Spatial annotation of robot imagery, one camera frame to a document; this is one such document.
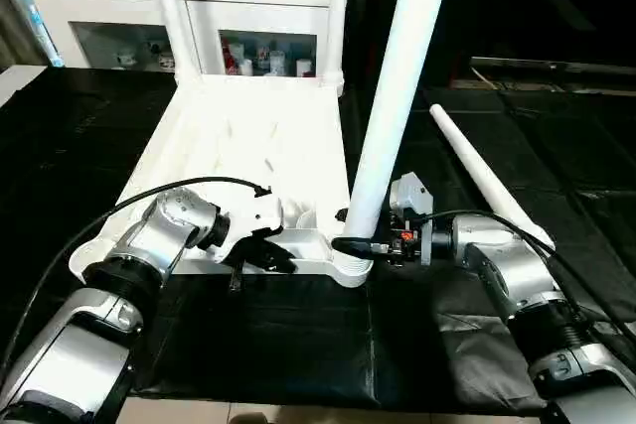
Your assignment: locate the white cabinet with glass doors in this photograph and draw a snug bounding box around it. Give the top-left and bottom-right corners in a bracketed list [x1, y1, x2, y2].
[27, 0, 335, 77]

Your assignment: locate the crumpled black plastic sheet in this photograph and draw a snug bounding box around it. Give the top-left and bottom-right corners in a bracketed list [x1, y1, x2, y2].
[417, 96, 636, 415]

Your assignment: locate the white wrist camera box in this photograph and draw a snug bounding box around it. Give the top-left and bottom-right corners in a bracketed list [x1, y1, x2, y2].
[221, 196, 285, 258]
[388, 173, 434, 219]

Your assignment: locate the black work mat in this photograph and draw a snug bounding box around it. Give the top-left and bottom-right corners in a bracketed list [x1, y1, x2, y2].
[0, 62, 636, 415]

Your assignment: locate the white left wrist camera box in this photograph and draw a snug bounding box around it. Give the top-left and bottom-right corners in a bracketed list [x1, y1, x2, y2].
[221, 196, 285, 258]

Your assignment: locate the dark low furniture silver edge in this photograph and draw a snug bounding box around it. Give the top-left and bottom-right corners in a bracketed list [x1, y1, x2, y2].
[471, 55, 636, 97]

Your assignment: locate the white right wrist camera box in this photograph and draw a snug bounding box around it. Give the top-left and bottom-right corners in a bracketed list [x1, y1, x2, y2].
[388, 173, 434, 219]

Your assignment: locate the white plastic table leg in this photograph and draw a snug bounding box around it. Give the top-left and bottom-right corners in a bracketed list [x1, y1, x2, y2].
[146, 0, 193, 83]
[325, 0, 352, 97]
[343, 0, 458, 258]
[428, 103, 557, 252]

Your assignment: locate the light blue plastic item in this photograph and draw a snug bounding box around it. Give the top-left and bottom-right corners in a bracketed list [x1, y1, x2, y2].
[0, 0, 64, 68]

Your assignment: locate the white plastic table top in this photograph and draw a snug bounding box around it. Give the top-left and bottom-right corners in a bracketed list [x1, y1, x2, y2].
[70, 71, 375, 289]

